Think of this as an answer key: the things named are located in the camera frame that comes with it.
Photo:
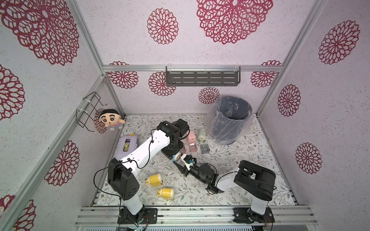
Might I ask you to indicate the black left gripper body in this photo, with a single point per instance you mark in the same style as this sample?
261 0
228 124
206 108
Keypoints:
172 149

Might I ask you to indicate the pink pencil sharpener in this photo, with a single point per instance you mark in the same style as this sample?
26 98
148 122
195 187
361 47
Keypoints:
191 138

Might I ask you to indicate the pink sharpener shavings tray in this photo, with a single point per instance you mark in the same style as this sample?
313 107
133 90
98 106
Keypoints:
193 147

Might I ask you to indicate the clear sharpener shavings tray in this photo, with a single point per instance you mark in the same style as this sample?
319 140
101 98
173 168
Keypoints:
205 149

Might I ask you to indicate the green pencil sharpener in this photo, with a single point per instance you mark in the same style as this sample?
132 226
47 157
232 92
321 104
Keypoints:
202 135

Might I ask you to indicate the yellow pencil sharpener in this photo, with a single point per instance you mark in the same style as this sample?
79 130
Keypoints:
154 180
166 193

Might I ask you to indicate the blue pencil sharpener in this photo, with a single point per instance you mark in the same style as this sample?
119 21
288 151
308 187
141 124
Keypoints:
176 157

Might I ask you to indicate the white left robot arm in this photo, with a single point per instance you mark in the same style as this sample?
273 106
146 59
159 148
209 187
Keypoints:
165 138

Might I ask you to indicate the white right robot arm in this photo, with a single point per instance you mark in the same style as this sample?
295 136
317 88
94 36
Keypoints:
256 180

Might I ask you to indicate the purple tissue box holder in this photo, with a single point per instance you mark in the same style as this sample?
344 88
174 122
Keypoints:
127 144

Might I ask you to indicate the clear plastic bin liner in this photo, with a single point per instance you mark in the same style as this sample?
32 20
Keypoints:
228 124

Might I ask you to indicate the grey trash bin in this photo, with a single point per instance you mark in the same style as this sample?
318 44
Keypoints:
231 118

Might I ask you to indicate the Shin-chan plush doll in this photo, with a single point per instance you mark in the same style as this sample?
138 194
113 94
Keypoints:
111 119

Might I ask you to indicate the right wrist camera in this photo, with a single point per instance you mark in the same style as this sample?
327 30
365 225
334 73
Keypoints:
188 160

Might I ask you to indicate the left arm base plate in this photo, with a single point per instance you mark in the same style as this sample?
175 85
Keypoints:
144 216

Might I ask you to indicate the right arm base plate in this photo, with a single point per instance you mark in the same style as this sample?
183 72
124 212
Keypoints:
247 216

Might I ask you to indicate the grey wall shelf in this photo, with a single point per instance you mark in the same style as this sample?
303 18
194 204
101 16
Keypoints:
202 78

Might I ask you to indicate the black wire wall basket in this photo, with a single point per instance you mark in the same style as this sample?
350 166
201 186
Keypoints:
83 115

